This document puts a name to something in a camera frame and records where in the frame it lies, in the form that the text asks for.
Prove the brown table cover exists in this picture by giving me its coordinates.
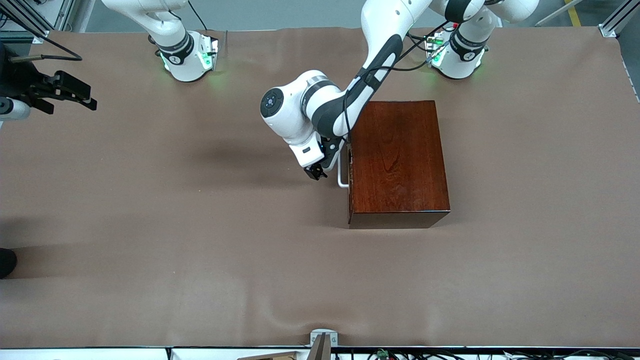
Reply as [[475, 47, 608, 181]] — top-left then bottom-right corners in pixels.
[[0, 26, 640, 349]]

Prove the black base cable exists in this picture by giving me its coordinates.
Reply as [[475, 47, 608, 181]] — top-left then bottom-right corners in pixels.
[[187, 0, 211, 31], [406, 31, 432, 55]]

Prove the dark brown wooden cabinet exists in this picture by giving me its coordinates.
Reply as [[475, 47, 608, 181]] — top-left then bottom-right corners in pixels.
[[347, 100, 451, 230]]

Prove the black right base cable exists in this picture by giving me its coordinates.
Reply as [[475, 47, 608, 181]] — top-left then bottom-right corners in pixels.
[[187, 0, 211, 31]]

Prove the aluminium frame profile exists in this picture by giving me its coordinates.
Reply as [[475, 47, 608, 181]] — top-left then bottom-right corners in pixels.
[[598, 0, 640, 38], [0, 0, 76, 43]]

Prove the black left base cable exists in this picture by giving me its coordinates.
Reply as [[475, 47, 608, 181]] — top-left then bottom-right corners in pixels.
[[406, 31, 432, 55]]

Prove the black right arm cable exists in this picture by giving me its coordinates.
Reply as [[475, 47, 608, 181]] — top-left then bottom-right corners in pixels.
[[10, 30, 83, 63]]

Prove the black rounded object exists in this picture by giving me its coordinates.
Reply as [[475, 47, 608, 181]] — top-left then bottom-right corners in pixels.
[[0, 248, 18, 280]]

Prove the wooden drawer with white handle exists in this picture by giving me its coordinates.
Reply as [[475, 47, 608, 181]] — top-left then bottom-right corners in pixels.
[[337, 145, 354, 211]]

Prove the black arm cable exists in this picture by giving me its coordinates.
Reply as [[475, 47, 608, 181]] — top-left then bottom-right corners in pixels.
[[10, 30, 83, 63], [341, 20, 453, 146]]

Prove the light wooden board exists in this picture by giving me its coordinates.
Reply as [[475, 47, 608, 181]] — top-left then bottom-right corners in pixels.
[[237, 351, 301, 360]]

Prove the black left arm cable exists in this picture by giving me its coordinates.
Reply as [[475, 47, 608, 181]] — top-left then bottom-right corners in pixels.
[[341, 20, 453, 146]]

